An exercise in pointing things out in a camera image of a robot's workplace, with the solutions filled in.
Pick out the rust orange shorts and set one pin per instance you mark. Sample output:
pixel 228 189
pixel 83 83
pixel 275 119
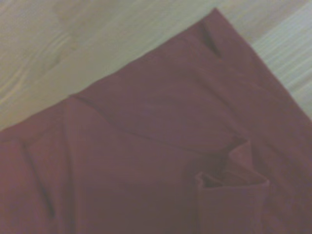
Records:
pixel 151 146

